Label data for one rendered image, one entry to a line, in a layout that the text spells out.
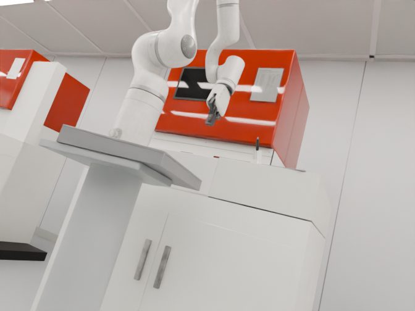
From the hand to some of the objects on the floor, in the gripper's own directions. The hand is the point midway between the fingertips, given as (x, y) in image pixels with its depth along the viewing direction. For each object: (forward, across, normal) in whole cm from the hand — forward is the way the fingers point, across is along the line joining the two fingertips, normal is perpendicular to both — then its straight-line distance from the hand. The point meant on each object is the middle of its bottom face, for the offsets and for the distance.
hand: (210, 120), depth 124 cm
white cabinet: (+104, +49, +3) cm, 115 cm away
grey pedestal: (+118, -16, +7) cm, 119 cm away
